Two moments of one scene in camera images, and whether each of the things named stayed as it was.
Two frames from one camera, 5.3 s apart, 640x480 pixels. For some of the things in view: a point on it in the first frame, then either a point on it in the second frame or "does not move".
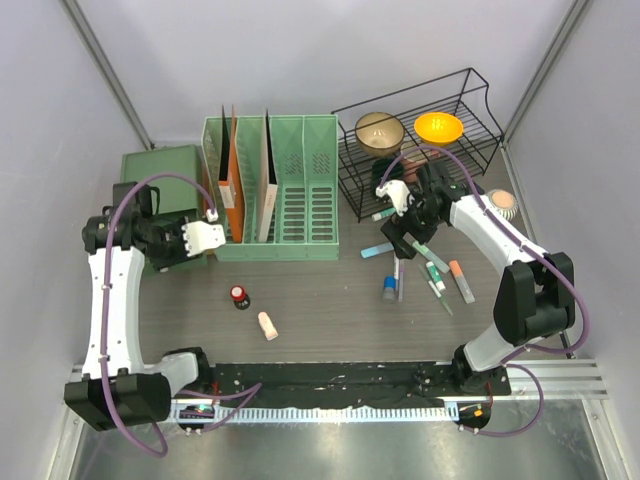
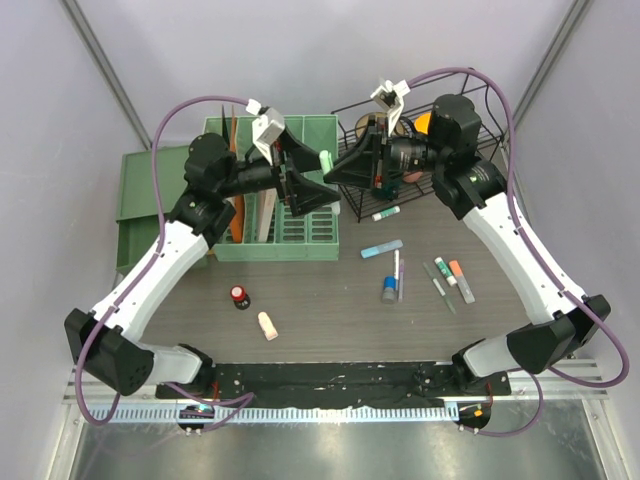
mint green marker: x=436 y=277 → x=443 y=266
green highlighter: x=429 y=255 → x=326 y=161
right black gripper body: x=418 y=212 → x=382 y=163
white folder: x=268 y=186 does not move
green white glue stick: x=382 y=214 does not move
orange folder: x=231 y=188 does not move
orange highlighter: x=461 y=280 does not move
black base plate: x=364 y=385 does not move
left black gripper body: x=169 y=244 → x=286 y=166
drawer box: x=176 y=197 does not move
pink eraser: x=268 y=328 does not move
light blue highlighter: x=376 y=250 does not move
